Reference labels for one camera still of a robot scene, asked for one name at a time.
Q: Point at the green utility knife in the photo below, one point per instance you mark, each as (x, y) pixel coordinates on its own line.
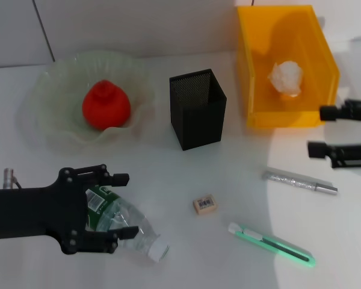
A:
(273, 245)

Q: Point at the white paper ball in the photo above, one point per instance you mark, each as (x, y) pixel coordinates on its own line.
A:
(285, 78)

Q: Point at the yellow plastic bin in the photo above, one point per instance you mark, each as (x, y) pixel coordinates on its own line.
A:
(258, 45)

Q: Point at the black mesh pen holder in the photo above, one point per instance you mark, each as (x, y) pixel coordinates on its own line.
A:
(198, 123)

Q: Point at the clear green-label water bottle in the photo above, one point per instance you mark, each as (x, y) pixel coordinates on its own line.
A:
(129, 222)

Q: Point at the orange fruit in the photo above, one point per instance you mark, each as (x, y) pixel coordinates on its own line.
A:
(106, 105)

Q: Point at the silver glitter pen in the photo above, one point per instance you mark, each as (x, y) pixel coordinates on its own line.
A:
(294, 182)

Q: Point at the beige eraser with barcode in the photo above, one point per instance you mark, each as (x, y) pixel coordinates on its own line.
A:
(205, 204)

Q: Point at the green glass fruit plate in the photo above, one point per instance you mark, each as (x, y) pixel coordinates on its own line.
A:
(57, 90)

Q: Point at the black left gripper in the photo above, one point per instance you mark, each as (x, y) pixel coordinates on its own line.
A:
(33, 210)

